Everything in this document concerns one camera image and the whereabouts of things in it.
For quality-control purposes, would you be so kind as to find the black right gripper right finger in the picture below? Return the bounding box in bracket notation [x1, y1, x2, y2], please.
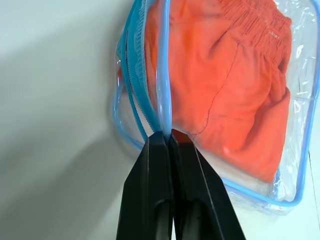
[168, 135, 250, 240]

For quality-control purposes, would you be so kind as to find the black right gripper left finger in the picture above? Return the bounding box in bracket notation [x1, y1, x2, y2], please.
[116, 131, 176, 240]

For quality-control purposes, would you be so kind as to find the clear pouch with blue trim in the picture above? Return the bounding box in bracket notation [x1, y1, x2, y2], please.
[110, 0, 320, 218]

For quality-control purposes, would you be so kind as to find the orange cloth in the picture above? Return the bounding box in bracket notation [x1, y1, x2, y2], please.
[116, 0, 293, 184]

